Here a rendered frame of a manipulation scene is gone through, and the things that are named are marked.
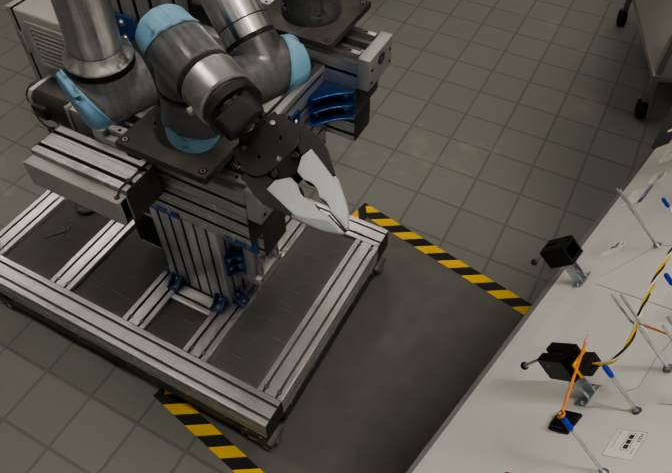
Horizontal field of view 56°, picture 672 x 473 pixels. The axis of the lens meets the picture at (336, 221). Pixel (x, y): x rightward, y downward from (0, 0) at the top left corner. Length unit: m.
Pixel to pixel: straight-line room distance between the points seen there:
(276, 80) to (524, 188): 2.12
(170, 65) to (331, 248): 1.61
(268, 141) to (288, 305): 1.52
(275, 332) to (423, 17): 2.34
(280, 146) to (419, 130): 2.44
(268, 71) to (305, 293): 1.39
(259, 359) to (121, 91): 1.16
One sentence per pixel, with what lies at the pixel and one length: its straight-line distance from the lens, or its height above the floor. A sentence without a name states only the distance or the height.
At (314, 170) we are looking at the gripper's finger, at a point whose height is 1.56.
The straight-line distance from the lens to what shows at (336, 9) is 1.61.
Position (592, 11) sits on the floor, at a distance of 4.19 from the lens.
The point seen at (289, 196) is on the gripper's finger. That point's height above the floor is 1.54.
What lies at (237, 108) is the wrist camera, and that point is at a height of 1.64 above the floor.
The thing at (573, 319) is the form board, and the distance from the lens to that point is 1.30.
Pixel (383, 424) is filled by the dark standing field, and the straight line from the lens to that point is 2.19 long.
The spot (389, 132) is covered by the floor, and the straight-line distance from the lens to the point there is 3.06.
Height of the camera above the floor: 2.01
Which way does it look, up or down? 49 degrees down
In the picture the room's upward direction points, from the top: straight up
